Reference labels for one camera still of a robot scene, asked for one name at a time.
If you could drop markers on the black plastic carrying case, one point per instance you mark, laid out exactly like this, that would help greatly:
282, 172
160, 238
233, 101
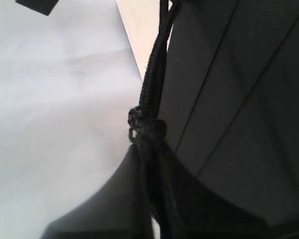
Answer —
231, 102

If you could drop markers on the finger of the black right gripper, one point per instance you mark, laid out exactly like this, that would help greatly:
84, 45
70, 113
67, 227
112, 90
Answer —
44, 7

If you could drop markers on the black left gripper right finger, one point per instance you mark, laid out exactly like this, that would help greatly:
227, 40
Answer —
195, 212

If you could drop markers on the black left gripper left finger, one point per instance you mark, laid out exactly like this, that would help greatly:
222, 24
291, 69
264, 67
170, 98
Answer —
119, 210

